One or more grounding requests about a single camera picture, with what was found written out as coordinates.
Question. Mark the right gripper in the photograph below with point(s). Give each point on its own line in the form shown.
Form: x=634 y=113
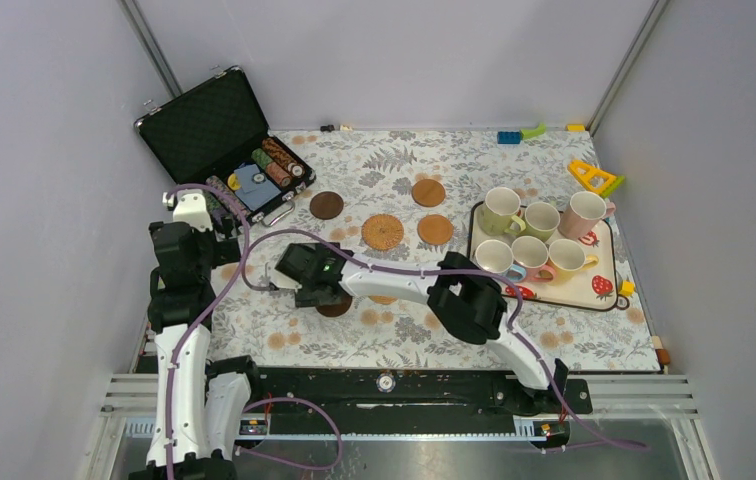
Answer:
x=306 y=298

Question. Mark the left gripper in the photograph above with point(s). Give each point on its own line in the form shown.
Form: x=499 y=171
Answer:
x=202 y=226

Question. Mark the dark wooden coaster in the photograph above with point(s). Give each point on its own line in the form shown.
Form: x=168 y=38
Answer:
x=326 y=205
x=334 y=311

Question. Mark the woven rattan coaster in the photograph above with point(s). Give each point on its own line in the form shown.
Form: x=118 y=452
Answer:
x=382 y=232
x=383 y=300

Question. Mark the light wooden coaster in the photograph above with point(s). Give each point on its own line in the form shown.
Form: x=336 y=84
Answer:
x=435 y=229
x=428 y=193

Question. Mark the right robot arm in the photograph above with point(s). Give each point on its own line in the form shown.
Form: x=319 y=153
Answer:
x=467 y=301

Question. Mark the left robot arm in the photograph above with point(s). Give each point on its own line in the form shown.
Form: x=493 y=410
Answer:
x=179 y=318

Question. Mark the black poker chip case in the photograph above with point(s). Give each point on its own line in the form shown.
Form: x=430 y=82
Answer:
x=217 y=134

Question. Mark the floral tablecloth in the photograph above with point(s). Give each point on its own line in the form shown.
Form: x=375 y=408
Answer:
x=374 y=172

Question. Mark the blue toy brick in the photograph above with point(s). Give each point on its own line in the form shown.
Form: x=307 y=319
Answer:
x=509 y=137

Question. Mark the light green ceramic mug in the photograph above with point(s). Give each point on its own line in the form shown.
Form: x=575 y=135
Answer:
x=541 y=220

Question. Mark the green toy block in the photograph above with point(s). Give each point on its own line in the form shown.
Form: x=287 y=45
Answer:
x=530 y=133

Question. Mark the pink ceramic mug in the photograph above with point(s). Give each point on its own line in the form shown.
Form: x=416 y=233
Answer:
x=583 y=211

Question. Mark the strawberry print tray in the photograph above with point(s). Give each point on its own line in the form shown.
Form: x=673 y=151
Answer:
x=592 y=288

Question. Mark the yellow toy triangle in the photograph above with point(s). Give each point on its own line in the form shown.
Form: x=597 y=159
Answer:
x=594 y=179

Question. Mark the yellow cube by tray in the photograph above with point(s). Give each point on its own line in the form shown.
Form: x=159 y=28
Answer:
x=626 y=289

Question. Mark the brown object table corner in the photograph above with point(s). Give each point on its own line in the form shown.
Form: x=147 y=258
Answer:
x=662 y=354

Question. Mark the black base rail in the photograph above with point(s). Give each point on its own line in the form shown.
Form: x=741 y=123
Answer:
x=313 y=401

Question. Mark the blue handled white mug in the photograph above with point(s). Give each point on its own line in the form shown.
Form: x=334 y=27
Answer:
x=496 y=256

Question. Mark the pink handled mug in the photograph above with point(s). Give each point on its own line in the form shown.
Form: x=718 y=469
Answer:
x=532 y=255

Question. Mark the yellow handled mug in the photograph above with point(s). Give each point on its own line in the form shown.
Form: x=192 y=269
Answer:
x=567 y=258

